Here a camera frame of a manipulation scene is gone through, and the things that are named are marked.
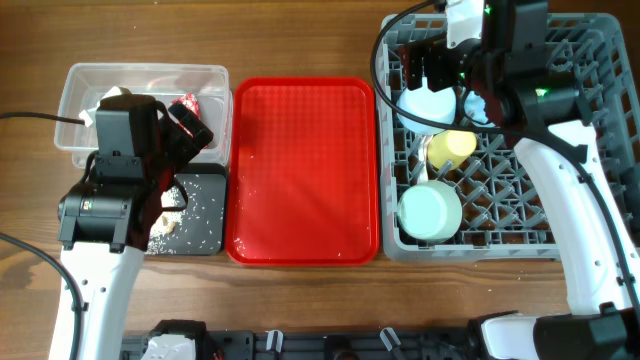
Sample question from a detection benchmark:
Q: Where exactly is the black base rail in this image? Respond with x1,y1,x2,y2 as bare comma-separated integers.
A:
119,327,501,360

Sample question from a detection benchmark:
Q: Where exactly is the red plastic tray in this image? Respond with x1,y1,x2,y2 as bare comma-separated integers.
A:
225,76,380,267

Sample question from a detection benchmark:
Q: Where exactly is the white plastic fork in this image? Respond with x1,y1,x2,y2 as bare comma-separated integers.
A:
416,135,433,184

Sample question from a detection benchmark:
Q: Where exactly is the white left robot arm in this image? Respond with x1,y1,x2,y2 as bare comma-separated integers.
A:
49,95,212,359

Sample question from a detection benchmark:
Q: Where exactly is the light blue small bowl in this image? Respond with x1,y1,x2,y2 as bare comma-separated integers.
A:
396,77,457,125

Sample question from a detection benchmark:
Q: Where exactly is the yellow cup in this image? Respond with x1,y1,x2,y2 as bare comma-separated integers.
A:
427,130,477,169

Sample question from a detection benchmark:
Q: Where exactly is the red strawberry cake wrapper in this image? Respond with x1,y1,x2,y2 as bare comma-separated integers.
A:
168,93,200,138

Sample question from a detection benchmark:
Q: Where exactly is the grey dishwasher rack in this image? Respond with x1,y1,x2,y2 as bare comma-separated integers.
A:
376,13,639,262

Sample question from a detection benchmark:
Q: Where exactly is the white napkin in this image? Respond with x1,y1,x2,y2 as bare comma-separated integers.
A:
79,86,131,128

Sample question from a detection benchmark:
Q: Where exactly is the green bowl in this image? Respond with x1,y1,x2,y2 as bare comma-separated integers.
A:
397,180,463,243

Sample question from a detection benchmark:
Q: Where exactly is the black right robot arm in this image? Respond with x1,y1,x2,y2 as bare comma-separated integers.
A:
397,1,639,359

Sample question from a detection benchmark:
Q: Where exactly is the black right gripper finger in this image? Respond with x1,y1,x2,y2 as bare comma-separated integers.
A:
399,42,425,91
424,42,465,92

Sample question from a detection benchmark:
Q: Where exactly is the rice and peanut waste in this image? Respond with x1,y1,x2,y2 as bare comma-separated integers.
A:
147,172,224,254

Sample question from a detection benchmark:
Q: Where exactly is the clear plastic storage box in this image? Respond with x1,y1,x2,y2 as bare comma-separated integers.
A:
58,63,233,166

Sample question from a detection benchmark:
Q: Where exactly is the black waste bin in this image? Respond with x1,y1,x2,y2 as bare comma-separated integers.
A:
144,161,229,257

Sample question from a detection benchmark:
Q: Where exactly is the light blue plate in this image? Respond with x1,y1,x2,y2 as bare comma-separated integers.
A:
463,91,495,127

